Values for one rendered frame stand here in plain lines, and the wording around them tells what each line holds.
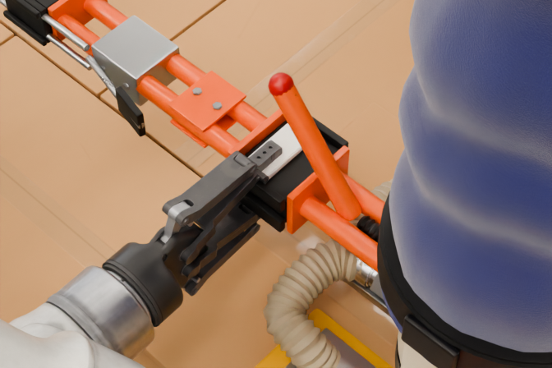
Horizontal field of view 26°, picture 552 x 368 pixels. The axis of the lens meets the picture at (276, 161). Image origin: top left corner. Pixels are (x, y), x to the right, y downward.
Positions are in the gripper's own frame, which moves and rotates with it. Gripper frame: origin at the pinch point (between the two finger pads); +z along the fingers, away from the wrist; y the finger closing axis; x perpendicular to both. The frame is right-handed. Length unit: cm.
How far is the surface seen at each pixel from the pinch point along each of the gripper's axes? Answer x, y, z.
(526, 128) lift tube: 28.8, -39.3, -9.8
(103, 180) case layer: -45, 53, 9
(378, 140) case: -0.6, 12.9, 16.8
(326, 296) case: 8.5, 12.7, -2.3
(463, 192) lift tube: 25.8, -30.6, -10.2
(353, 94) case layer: -28, 54, 47
